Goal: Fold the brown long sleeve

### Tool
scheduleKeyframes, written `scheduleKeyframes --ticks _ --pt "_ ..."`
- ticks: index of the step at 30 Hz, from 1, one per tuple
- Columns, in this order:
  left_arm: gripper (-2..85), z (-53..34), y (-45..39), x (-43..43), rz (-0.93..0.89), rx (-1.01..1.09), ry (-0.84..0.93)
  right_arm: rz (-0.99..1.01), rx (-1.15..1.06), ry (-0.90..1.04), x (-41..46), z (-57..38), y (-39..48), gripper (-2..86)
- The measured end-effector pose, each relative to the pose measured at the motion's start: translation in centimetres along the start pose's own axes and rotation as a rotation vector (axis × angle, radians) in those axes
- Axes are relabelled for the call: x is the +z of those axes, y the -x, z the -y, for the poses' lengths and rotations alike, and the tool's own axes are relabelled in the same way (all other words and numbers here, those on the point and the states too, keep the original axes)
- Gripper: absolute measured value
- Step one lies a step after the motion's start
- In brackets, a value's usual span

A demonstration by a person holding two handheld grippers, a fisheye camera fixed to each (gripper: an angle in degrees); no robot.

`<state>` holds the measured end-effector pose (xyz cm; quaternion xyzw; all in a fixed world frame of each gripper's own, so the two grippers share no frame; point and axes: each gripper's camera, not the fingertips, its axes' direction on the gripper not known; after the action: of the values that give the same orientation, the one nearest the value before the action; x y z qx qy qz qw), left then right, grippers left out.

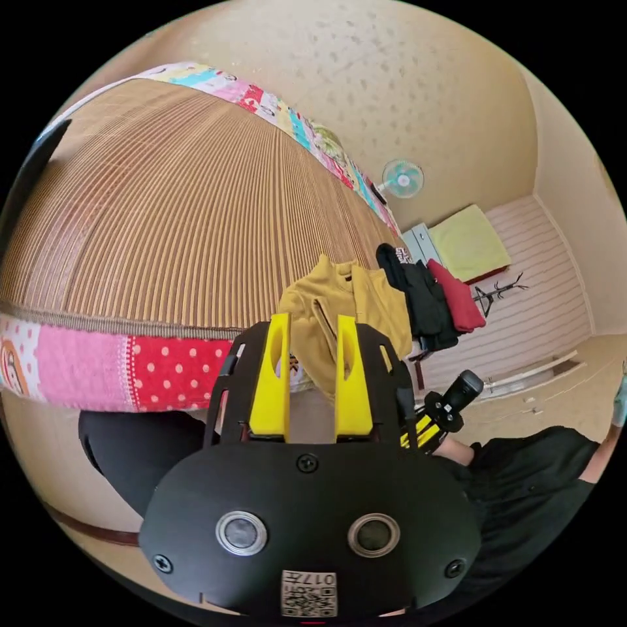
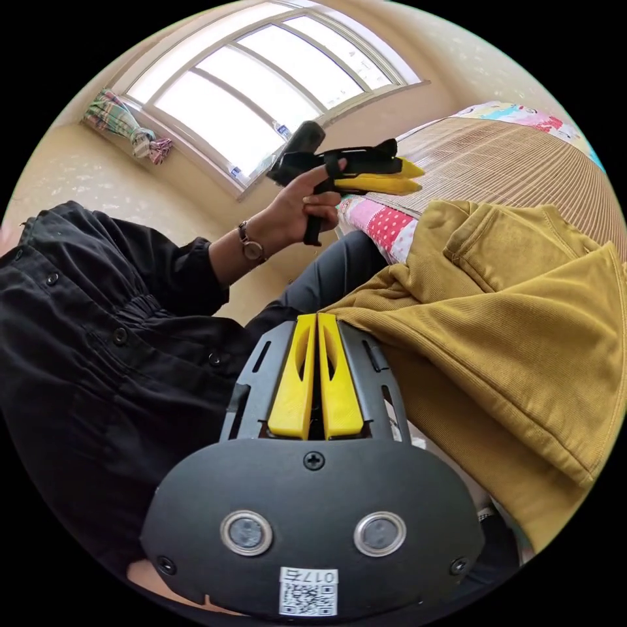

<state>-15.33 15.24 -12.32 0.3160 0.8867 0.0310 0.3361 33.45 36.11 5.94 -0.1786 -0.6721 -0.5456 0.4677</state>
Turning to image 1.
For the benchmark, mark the brown long sleeve shirt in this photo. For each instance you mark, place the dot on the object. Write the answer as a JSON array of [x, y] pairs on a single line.
[[343, 299]]

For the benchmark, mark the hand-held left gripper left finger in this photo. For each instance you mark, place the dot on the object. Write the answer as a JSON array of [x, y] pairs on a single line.
[[268, 392]]

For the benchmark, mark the light blue cupboard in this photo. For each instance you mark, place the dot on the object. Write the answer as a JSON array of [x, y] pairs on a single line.
[[420, 242]]

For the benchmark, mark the bed with woven mat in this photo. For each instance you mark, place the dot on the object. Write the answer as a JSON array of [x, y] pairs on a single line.
[[171, 210]]

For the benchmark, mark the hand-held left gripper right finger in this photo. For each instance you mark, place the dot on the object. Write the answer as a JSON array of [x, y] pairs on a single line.
[[353, 397]]

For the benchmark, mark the yellow-green mattress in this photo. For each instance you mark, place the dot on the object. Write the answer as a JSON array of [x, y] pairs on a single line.
[[468, 242]]

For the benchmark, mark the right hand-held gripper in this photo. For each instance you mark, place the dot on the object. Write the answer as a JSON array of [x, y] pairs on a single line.
[[443, 414]]

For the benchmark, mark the person's right hand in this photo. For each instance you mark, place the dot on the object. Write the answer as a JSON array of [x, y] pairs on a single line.
[[458, 449]]

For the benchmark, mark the pile of clothes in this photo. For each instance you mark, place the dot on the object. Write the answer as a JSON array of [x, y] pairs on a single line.
[[431, 299]]

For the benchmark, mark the light blue fan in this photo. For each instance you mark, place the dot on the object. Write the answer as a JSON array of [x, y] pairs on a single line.
[[402, 178]]

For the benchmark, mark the person's body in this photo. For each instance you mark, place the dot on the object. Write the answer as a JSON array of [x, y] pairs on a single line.
[[529, 495]]

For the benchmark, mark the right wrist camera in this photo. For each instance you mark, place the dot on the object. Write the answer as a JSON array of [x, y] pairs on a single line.
[[463, 392]]

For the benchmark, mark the black coat rack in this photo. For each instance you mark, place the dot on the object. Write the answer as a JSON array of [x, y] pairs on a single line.
[[492, 293]]

